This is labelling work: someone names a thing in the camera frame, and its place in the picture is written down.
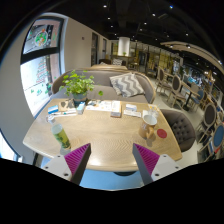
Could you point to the group of ceiling lights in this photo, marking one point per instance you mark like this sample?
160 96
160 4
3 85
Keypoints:
154 14

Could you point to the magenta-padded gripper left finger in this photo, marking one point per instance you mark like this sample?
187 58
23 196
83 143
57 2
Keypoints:
77 160

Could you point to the white printed brochure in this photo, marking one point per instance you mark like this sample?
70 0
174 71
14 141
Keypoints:
100 106

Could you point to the window with festive stickers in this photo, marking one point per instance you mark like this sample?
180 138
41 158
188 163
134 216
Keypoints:
40 80

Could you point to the white pen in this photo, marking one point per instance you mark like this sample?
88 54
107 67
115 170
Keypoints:
65 113

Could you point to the grey white chevron pillow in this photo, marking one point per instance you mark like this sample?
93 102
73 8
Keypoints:
126 85

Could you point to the flat round red coaster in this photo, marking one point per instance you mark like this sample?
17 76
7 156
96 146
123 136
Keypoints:
162 133

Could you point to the grey wood-framed sofa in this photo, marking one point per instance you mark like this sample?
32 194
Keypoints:
100 78

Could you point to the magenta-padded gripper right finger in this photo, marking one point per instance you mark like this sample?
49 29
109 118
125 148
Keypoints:
146 160

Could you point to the grey tufted armchair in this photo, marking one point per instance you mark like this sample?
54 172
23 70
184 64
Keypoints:
181 128

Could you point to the small teal box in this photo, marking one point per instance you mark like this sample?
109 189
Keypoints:
81 108

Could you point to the clear plastic cup with straw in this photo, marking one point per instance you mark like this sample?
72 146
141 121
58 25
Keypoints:
153 111

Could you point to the blue and white small box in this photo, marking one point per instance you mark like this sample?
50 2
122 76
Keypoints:
53 109

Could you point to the clear green-labelled drink bottle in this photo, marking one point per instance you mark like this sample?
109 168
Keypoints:
61 136

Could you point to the group of dining chairs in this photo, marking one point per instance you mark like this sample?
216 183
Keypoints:
210 115

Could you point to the green potted plant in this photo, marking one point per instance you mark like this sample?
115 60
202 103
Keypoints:
78 85

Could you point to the white tissue box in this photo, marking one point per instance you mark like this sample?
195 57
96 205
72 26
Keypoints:
116 109

